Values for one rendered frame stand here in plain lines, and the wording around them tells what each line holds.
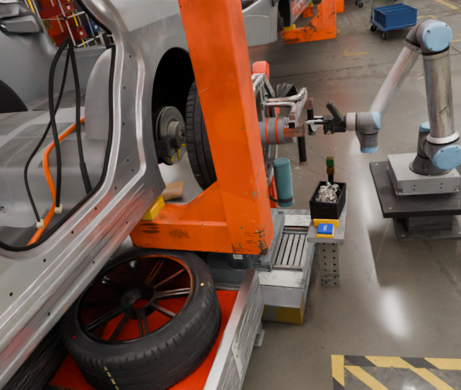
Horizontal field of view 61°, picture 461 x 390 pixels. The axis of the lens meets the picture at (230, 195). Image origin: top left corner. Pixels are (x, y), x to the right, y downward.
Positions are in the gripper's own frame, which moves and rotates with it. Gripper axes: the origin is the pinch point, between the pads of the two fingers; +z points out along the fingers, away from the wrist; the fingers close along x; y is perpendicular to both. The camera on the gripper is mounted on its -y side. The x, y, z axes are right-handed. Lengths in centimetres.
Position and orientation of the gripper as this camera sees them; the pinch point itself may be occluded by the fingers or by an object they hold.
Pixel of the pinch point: (307, 120)
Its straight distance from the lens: 219.7
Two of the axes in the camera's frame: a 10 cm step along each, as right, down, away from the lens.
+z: -9.4, -0.1, 3.3
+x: 2.9, -5.4, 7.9
